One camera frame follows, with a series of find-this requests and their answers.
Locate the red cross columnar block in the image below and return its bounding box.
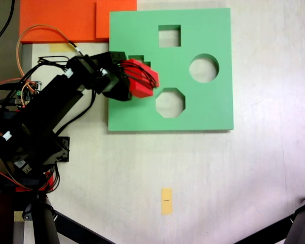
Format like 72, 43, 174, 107
124, 58, 160, 99

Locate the small orange flat block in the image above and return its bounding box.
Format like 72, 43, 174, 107
95, 0, 138, 39

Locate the large orange flat block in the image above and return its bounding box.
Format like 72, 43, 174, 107
19, 0, 97, 43

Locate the yellow masking tape piece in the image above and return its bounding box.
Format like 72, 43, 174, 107
49, 43, 74, 53

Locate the green shape sorting board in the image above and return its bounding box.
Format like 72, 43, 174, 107
107, 7, 234, 133

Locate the red table clamp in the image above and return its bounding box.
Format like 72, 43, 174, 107
15, 171, 54, 192

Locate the yellow tape strip black mark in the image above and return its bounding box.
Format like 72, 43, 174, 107
161, 188, 173, 216

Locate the thin black tripod strut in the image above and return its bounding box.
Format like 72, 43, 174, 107
233, 212, 295, 244
52, 210, 117, 244

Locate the thick black tripod leg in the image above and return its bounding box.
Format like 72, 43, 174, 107
21, 199, 61, 244

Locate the notched black tripod leg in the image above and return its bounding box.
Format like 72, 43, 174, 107
286, 192, 305, 244

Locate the black cable white connector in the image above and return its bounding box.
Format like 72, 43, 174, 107
56, 47, 97, 135

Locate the black gripper servo cable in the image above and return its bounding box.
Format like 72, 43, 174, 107
116, 60, 160, 90

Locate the black elbow servo cable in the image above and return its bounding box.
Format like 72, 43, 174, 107
20, 55, 73, 84

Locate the small circuit board with wires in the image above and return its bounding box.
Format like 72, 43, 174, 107
15, 80, 43, 107

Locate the orange wire loop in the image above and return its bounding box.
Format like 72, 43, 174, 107
16, 24, 79, 87

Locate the black power cable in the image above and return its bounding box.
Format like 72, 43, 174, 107
0, 0, 16, 69

